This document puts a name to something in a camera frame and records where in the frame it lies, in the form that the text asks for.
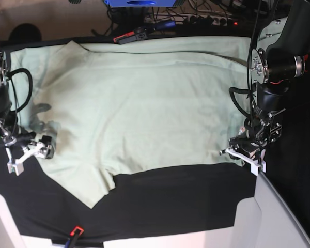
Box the blue box at top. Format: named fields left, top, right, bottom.
left=104, top=0, right=185, bottom=8

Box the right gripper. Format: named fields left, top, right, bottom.
left=0, top=116, right=54, bottom=176

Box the white power strip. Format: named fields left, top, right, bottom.
left=144, top=13, right=238, bottom=26

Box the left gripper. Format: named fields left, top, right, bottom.
left=219, top=108, right=284, bottom=176

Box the white table frame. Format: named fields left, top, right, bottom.
left=230, top=173, right=310, bottom=247
left=0, top=195, right=26, bottom=248

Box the white right table frame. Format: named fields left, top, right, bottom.
left=230, top=173, right=310, bottom=247

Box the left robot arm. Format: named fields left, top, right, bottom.
left=220, top=1, right=310, bottom=176

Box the light green T-shirt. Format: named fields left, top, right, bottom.
left=10, top=37, right=250, bottom=208

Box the red blue bottom clamp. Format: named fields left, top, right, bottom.
left=51, top=226, right=104, bottom=248

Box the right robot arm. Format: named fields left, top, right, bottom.
left=0, top=50, right=54, bottom=176

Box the black table cloth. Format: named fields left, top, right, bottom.
left=0, top=24, right=310, bottom=243

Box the red black clamp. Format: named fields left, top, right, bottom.
left=113, top=20, right=176, bottom=45

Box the white left table frame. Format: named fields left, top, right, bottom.
left=0, top=195, right=26, bottom=248

